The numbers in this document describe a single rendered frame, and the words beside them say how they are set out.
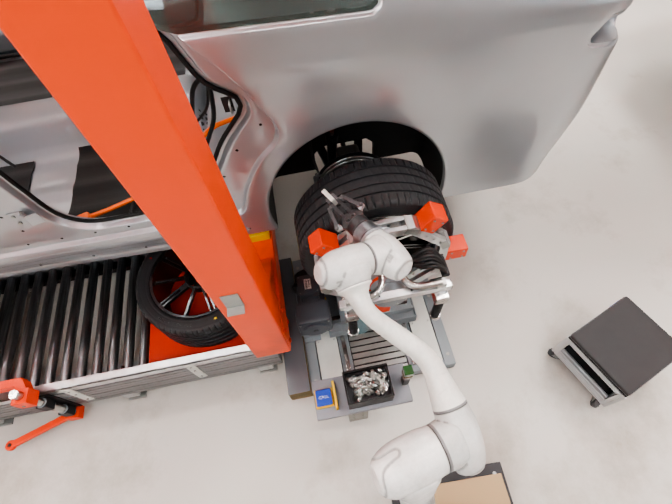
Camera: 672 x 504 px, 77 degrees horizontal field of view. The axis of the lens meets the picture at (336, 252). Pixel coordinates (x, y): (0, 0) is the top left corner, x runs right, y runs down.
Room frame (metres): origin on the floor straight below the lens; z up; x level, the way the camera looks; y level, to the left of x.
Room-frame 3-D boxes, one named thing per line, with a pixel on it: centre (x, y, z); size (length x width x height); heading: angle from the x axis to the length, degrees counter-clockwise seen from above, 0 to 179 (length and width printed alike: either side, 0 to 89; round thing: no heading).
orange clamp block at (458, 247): (0.86, -0.50, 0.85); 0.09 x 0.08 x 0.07; 94
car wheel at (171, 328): (1.10, 0.73, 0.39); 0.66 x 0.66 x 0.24
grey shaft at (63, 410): (0.57, 1.51, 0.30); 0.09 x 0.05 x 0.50; 94
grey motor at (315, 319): (0.98, 0.17, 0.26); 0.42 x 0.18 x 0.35; 4
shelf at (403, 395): (0.41, -0.04, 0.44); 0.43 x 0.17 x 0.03; 94
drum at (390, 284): (0.76, -0.19, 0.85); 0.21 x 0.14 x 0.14; 4
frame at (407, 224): (0.83, -0.18, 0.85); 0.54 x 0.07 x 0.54; 94
